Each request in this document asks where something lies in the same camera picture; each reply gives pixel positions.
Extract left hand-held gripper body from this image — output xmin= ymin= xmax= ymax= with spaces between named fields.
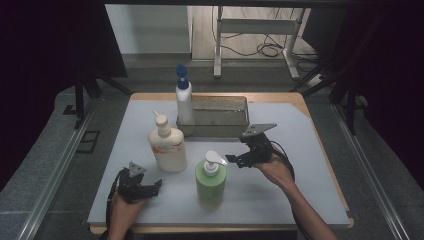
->
xmin=116 ymin=161 xmax=149 ymax=204

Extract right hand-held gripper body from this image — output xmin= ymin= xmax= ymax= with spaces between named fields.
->
xmin=240 ymin=122 xmax=278 ymax=167

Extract green pump bottle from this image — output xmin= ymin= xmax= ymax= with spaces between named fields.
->
xmin=195 ymin=150 xmax=229 ymax=212

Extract cream pump bottle orange label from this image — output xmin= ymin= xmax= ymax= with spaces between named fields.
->
xmin=148 ymin=110 xmax=189 ymax=174

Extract dark wire mesh basket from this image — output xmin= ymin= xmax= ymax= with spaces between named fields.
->
xmin=175 ymin=94 xmax=251 ymax=140

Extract white bottle blue pump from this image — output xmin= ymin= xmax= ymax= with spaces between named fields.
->
xmin=175 ymin=63 xmax=196 ymax=127

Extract person's left hand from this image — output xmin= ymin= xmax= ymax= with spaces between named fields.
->
xmin=107 ymin=191 xmax=148 ymax=234

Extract person's right hand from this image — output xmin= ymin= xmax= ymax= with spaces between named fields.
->
xmin=253 ymin=150 xmax=296 ymax=192

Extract light grey table mat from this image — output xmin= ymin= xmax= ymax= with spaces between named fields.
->
xmin=87 ymin=99 xmax=352 ymax=226

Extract white power strip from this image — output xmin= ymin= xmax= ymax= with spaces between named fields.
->
xmin=305 ymin=73 xmax=325 ymax=88

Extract black metal stand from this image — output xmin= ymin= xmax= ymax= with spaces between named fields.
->
xmin=62 ymin=66 xmax=134 ymax=130
xmin=289 ymin=64 xmax=369 ymax=136

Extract white cabinet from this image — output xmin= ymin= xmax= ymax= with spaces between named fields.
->
xmin=104 ymin=3 xmax=194 ymax=56

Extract dark curtain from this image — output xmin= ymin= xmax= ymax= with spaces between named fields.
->
xmin=0 ymin=0 xmax=128 ymax=193
xmin=301 ymin=0 xmax=424 ymax=193

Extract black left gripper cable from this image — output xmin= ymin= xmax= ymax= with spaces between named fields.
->
xmin=105 ymin=168 xmax=129 ymax=234

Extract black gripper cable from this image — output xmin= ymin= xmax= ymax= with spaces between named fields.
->
xmin=270 ymin=140 xmax=313 ymax=240
xmin=105 ymin=168 xmax=129 ymax=234

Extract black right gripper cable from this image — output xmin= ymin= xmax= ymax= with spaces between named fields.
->
xmin=270 ymin=140 xmax=313 ymax=240

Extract metal floor rail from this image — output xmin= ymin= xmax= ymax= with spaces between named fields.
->
xmin=330 ymin=103 xmax=403 ymax=240
xmin=16 ymin=99 xmax=98 ymax=240

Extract black floor cables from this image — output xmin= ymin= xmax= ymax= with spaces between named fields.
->
xmin=218 ymin=31 xmax=323 ymax=74

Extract white desk frame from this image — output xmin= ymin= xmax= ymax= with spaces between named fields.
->
xmin=213 ymin=5 xmax=302 ymax=81

